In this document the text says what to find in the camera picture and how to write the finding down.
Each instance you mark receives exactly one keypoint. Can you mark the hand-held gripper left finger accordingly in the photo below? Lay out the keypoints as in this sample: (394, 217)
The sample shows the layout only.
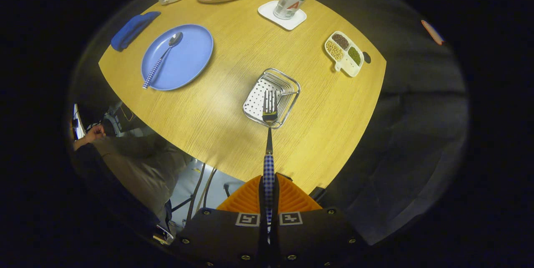
(260, 197)

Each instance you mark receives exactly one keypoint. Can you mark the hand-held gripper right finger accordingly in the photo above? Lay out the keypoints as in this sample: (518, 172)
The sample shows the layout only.
(276, 197)

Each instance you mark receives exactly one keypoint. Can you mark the white compartment dish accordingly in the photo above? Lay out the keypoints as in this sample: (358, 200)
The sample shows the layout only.
(348, 67)

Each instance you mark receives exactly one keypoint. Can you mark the pile of yellow soybeans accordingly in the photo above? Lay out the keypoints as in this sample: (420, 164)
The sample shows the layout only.
(334, 51)

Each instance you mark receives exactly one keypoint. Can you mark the blue round plate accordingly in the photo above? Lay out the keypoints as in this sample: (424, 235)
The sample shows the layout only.
(187, 57)

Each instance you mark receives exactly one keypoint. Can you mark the pile of green beans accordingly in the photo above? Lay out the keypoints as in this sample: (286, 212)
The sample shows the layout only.
(354, 56)

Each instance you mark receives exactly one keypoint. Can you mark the black table grommet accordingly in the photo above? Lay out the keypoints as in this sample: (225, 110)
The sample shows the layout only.
(366, 57)

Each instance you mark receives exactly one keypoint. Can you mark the pile of brown beans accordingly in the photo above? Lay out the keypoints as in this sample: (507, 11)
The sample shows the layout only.
(341, 41)

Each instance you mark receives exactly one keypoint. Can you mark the white square coaster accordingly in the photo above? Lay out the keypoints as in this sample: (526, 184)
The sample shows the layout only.
(267, 11)

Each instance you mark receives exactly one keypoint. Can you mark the blue folded towel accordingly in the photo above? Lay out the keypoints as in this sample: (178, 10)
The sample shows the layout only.
(131, 30)

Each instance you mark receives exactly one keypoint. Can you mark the black table bracket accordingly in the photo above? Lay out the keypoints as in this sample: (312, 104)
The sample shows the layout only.
(318, 193)

